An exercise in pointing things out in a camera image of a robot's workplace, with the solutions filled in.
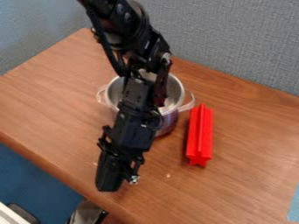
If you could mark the grey black object below table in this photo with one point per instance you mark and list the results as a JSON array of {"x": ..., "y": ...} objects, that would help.
[{"x": 88, "y": 213}]

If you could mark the black white object bottom left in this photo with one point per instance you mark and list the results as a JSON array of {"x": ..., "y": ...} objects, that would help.
[{"x": 12, "y": 214}]

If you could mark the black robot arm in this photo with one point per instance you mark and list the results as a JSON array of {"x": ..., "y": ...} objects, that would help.
[{"x": 140, "y": 57}]

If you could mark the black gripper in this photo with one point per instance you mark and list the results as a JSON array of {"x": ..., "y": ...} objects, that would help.
[{"x": 122, "y": 143}]

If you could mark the red plastic block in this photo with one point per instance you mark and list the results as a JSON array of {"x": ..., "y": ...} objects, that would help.
[{"x": 199, "y": 141}]

